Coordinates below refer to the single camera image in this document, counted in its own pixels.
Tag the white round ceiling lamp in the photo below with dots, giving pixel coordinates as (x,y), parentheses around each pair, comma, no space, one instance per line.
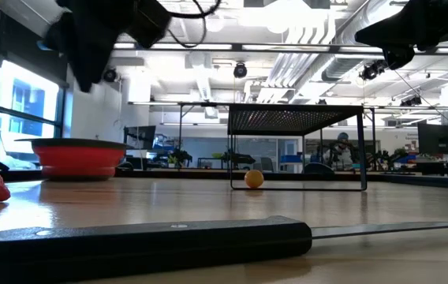
(214,23)

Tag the person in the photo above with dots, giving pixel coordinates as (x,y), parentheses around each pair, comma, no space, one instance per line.
(341,152)

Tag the silver ribbed ceiling duct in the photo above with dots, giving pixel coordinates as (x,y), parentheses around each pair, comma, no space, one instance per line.
(342,65)

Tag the long ceiling light bar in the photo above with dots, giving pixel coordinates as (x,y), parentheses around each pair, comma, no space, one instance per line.
(271,46)

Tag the red collapsible bowl grey rim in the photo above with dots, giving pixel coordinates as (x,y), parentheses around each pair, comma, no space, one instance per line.
(78,159)

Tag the black perforated metal shelf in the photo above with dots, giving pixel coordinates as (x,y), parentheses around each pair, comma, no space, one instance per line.
(287,118)

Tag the black computer monitor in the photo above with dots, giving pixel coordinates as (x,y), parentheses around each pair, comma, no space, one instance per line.
(141,136)
(439,138)

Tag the small yellow orange fruit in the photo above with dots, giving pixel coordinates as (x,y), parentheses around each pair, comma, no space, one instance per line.
(254,179)

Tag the large window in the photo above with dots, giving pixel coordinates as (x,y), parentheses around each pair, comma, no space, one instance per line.
(27,102)

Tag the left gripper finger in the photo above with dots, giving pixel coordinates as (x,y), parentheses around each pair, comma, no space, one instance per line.
(82,59)
(101,51)

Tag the black table frame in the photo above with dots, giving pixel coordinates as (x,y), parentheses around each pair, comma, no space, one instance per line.
(445,182)

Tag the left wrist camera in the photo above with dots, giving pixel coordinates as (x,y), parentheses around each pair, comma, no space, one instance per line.
(149,21)

